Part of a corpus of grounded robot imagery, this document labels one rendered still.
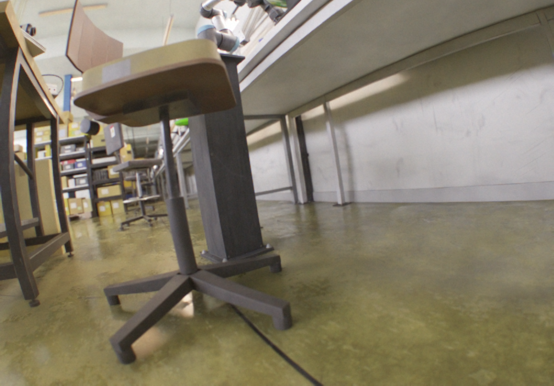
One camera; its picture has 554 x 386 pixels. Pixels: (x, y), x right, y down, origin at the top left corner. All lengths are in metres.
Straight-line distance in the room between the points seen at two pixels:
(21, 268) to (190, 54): 0.86
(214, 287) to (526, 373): 0.63
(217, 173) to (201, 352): 0.67
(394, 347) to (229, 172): 0.82
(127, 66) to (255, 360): 0.63
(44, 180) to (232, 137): 1.42
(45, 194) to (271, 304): 1.74
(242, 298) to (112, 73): 0.56
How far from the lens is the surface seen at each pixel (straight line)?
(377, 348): 0.48
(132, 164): 2.60
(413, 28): 1.30
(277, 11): 1.25
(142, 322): 0.57
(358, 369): 0.44
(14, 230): 1.01
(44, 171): 2.01
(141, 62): 0.59
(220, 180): 0.99
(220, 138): 1.02
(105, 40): 1.02
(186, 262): 0.69
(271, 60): 1.22
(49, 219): 2.00
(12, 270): 1.04
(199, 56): 0.55
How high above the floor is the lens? 0.32
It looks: 1 degrees down
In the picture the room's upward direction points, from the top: 9 degrees counter-clockwise
